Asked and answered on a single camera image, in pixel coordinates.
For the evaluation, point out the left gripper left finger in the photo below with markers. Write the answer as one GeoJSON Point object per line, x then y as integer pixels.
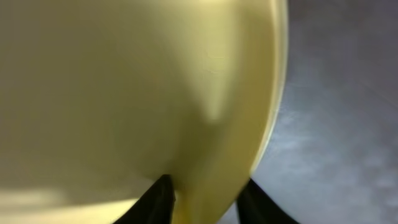
{"type": "Point", "coordinates": [155, 206]}

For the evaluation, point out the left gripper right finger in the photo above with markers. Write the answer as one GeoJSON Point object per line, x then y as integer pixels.
{"type": "Point", "coordinates": [254, 206]}

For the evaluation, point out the yellow plate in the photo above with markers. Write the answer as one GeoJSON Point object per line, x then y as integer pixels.
{"type": "Point", "coordinates": [101, 98]}

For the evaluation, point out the dark brown serving tray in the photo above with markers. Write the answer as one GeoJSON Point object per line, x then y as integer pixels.
{"type": "Point", "coordinates": [332, 157]}

